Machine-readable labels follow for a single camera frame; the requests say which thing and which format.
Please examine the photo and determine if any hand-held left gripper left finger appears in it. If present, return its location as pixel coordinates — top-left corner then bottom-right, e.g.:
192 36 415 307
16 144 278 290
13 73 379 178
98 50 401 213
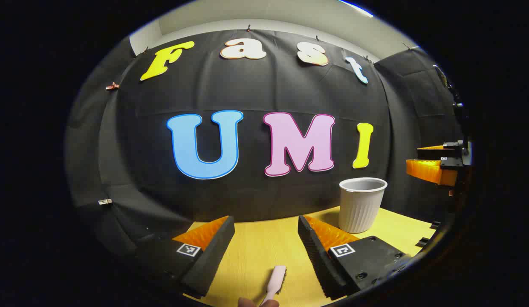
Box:
134 215 236 299

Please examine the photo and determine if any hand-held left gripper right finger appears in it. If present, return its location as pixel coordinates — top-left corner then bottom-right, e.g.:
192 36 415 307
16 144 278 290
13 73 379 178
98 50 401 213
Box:
297 214 414 300

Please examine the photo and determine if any small pink broom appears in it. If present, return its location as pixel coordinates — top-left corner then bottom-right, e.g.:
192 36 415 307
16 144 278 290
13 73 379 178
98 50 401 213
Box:
259 265 287 307

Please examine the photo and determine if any white ribbed garbage bin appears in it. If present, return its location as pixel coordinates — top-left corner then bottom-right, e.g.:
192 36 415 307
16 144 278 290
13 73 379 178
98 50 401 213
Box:
338 177 388 234

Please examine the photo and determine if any yellow wooden desktop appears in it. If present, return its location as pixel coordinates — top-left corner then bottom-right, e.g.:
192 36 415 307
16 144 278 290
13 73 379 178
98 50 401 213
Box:
183 206 437 307

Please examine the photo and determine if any black backdrop cloth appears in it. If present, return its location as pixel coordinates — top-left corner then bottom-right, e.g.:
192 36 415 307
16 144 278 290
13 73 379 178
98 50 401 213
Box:
66 29 465 256

